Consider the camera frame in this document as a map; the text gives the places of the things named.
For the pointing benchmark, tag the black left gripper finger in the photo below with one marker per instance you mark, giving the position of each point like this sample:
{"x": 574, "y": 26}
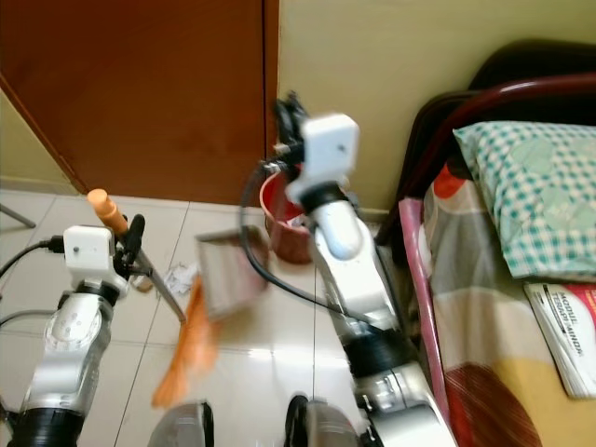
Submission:
{"x": 136, "y": 233}

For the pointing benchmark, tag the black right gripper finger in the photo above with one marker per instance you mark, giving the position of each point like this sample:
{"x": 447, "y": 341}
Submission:
{"x": 298, "y": 112}
{"x": 282, "y": 116}

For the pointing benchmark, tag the grey dustpan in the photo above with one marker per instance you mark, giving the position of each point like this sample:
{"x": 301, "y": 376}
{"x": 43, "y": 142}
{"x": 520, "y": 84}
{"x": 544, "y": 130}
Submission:
{"x": 236, "y": 275}

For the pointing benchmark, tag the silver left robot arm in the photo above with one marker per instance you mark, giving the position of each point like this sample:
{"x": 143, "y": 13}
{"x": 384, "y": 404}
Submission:
{"x": 65, "y": 354}

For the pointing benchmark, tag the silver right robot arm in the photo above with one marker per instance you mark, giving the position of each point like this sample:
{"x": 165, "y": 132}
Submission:
{"x": 354, "y": 279}

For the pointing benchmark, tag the crumpled white paper scrap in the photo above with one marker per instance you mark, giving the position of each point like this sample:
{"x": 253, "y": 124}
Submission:
{"x": 179, "y": 277}

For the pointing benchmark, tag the red plastic bucket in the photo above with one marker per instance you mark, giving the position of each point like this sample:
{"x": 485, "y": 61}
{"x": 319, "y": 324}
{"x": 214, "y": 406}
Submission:
{"x": 289, "y": 244}

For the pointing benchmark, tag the grey metal furniture leg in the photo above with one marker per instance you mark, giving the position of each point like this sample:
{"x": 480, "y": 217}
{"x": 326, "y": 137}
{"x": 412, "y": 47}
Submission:
{"x": 19, "y": 218}

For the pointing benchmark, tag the brown wooden door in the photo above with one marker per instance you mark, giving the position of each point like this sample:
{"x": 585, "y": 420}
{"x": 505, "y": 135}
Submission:
{"x": 140, "y": 93}

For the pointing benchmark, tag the grey left robot leg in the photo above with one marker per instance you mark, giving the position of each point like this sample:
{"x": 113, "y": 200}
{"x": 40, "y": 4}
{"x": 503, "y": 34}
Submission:
{"x": 177, "y": 430}

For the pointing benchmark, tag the grey robot leg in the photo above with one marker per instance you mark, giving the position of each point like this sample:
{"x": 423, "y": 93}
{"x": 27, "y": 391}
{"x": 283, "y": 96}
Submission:
{"x": 177, "y": 430}
{"x": 331, "y": 430}

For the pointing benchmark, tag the dark red metal headboard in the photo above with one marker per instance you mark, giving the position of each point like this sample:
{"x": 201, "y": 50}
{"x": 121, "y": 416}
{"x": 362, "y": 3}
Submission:
{"x": 521, "y": 90}

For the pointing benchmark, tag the colour block bedsheet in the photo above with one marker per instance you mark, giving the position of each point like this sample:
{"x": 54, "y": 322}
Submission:
{"x": 484, "y": 279}

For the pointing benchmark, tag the green checkered pillow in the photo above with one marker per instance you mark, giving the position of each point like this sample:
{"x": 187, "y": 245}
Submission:
{"x": 531, "y": 196}

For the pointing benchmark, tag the grey right robot leg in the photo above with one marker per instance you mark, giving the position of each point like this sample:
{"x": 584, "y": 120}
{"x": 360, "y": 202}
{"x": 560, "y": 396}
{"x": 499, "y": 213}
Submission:
{"x": 331, "y": 430}

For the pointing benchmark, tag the white red printed book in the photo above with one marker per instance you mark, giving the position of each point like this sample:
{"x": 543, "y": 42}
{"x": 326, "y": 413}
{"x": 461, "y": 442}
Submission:
{"x": 568, "y": 335}

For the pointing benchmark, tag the brown wooden door frame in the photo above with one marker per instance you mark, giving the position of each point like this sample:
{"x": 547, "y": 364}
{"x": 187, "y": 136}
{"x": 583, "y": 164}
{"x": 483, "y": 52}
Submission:
{"x": 271, "y": 84}

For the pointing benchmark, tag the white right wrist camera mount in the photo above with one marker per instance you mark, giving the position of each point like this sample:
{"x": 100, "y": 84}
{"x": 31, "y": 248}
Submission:
{"x": 331, "y": 154}

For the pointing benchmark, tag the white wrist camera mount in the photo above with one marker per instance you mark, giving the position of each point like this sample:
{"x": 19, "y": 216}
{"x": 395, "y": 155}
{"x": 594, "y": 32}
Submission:
{"x": 331, "y": 154}
{"x": 88, "y": 253}

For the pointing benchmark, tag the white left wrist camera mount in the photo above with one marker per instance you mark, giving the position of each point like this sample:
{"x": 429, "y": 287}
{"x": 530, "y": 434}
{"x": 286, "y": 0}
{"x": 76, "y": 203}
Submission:
{"x": 88, "y": 253}

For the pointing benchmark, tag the pink bed side rail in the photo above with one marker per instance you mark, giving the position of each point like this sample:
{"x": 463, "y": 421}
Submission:
{"x": 414, "y": 261}

